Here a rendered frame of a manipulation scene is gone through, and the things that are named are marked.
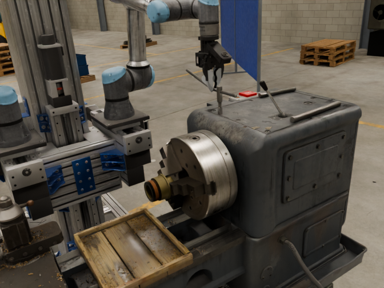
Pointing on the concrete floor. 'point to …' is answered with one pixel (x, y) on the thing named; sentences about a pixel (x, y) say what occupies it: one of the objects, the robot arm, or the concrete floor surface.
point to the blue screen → (243, 35)
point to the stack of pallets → (6, 60)
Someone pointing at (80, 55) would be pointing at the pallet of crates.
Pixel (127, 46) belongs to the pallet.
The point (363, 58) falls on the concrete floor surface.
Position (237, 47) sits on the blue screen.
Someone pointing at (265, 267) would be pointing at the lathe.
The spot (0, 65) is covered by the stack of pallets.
